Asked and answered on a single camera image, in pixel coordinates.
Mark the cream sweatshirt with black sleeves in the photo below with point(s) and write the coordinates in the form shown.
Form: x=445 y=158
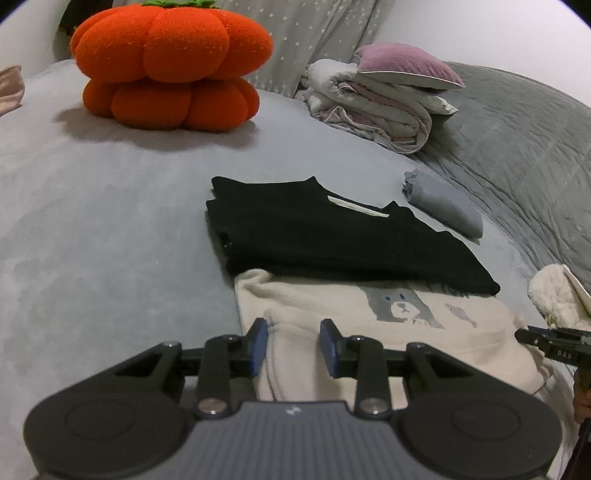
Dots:
x=323 y=249

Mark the white fleece garment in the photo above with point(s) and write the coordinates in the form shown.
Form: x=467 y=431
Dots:
x=554 y=295

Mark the grey quilted blanket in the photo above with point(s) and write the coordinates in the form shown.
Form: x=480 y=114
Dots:
x=521 y=152

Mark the purple pillow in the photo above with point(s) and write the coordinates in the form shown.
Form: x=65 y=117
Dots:
x=406 y=64

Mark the orange pumpkin cushion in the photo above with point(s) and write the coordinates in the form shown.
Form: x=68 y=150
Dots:
x=171 y=46

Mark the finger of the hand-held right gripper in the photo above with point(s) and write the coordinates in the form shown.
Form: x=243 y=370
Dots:
x=535 y=337

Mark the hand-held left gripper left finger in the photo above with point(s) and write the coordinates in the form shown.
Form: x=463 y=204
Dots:
x=258 y=344

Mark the grey sweater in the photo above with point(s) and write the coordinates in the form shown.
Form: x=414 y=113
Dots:
x=443 y=205

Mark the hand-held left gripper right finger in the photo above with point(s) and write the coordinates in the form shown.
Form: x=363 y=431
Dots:
x=328 y=346

